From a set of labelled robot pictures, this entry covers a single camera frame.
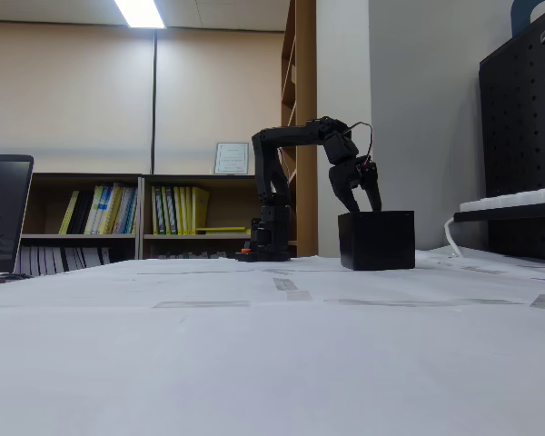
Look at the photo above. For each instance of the black pegboard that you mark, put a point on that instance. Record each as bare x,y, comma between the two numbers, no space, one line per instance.
522,113

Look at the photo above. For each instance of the white paper table cover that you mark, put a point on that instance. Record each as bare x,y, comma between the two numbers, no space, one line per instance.
272,363

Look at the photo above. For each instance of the dark blue object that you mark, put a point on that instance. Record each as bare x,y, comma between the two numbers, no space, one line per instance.
520,18

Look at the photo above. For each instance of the white framed certificate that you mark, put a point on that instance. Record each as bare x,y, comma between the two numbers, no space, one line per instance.
231,158

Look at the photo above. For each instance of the yellow book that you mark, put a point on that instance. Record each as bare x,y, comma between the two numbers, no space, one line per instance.
69,212

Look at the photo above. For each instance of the yellow flat folder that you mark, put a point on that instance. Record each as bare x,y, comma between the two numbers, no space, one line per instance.
220,229

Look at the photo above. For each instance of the low wooden bookshelf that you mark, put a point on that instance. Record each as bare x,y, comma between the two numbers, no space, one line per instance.
222,200
86,178

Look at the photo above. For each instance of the black laptop screen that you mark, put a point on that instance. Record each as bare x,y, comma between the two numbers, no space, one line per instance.
0,213

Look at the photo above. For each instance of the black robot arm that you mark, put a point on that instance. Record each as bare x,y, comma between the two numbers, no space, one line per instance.
272,191

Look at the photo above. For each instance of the white power strip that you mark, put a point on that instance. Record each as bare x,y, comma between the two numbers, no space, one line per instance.
518,197

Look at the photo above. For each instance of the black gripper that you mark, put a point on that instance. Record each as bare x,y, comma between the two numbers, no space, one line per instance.
349,176

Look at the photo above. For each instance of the tall wooden bookshelf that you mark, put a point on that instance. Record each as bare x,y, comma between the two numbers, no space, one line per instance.
306,54

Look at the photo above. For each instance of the black wall conduit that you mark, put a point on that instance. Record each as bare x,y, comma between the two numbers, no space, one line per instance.
154,91

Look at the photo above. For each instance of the black box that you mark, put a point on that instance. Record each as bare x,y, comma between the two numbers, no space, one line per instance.
377,240

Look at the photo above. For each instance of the ceiling light panel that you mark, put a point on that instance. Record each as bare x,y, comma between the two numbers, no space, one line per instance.
138,13

